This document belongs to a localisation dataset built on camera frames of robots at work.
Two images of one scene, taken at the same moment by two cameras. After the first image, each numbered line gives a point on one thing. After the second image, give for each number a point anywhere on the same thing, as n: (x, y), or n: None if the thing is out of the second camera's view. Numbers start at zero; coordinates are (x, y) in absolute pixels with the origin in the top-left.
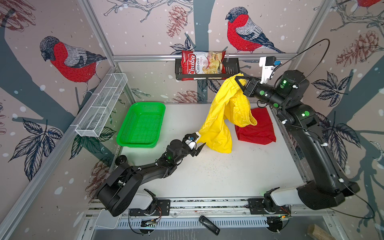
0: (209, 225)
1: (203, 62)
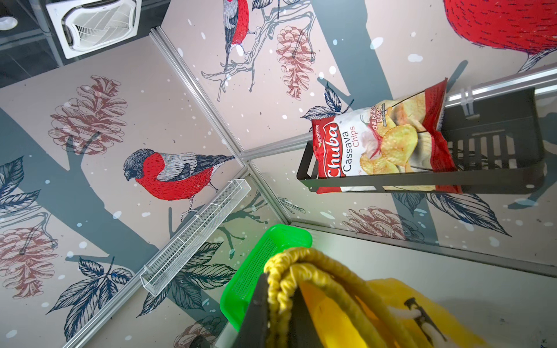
0: None
1: (399, 135)
